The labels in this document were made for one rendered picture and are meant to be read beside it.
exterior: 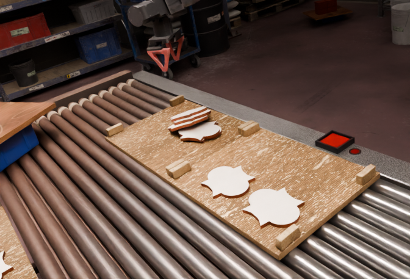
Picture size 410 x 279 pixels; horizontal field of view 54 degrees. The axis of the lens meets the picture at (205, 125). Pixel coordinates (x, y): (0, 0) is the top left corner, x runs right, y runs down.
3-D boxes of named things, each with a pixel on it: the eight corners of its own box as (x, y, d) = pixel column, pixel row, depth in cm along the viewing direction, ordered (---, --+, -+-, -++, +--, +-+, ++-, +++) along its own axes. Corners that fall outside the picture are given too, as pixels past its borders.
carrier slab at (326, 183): (259, 131, 128) (258, 126, 127) (380, 177, 97) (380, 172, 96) (168, 184, 111) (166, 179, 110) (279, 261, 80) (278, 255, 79)
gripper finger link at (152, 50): (152, 74, 121) (144, 44, 117) (161, 66, 127) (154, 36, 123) (172, 73, 119) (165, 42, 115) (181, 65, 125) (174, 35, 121)
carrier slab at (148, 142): (185, 102, 159) (185, 99, 158) (259, 131, 128) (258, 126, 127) (105, 141, 142) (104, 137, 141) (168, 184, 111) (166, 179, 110)
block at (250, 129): (256, 128, 126) (255, 120, 125) (260, 130, 125) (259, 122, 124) (242, 136, 124) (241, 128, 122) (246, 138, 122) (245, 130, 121)
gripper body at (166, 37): (149, 46, 119) (142, 21, 116) (162, 36, 128) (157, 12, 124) (168, 44, 117) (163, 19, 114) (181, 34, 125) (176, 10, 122)
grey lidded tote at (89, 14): (106, 13, 559) (101, -4, 549) (119, 14, 533) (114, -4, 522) (73, 24, 533) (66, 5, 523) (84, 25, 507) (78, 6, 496)
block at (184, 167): (188, 167, 114) (186, 159, 112) (191, 170, 112) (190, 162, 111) (170, 177, 111) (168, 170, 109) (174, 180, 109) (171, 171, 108)
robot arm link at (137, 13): (190, 11, 114) (177, -19, 112) (165, 23, 106) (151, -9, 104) (161, 23, 122) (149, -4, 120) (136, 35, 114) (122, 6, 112)
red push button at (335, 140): (332, 136, 118) (332, 132, 117) (350, 143, 113) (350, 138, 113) (319, 145, 115) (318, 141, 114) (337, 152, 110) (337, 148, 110)
